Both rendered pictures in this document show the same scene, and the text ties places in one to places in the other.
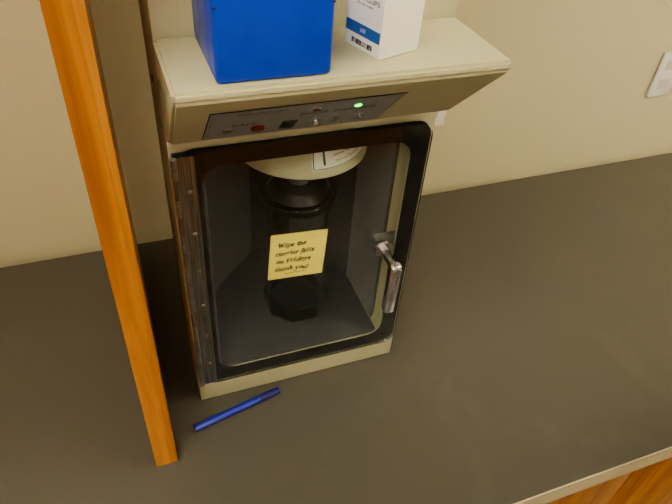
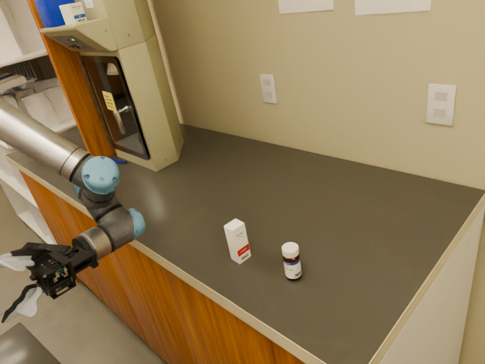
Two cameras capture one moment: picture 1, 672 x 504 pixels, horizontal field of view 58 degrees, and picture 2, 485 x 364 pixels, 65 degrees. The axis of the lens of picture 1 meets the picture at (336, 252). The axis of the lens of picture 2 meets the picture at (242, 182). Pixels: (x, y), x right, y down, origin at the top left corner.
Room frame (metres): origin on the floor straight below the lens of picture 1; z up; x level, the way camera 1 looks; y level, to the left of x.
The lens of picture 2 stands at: (0.58, -1.50, 1.57)
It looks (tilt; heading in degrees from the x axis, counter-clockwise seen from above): 29 degrees down; 73
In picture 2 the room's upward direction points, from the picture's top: 11 degrees counter-clockwise
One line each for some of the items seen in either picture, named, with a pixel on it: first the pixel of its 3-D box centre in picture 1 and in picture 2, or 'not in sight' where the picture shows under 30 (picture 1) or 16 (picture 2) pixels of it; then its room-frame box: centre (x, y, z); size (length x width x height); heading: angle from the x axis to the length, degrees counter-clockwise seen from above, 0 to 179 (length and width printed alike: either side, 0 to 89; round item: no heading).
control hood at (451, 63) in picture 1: (332, 98); (76, 39); (0.55, 0.02, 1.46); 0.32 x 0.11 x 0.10; 114
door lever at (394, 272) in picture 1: (387, 278); (123, 120); (0.61, -0.07, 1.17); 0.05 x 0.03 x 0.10; 23
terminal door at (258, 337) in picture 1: (307, 265); (114, 107); (0.59, 0.04, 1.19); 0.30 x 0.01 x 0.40; 113
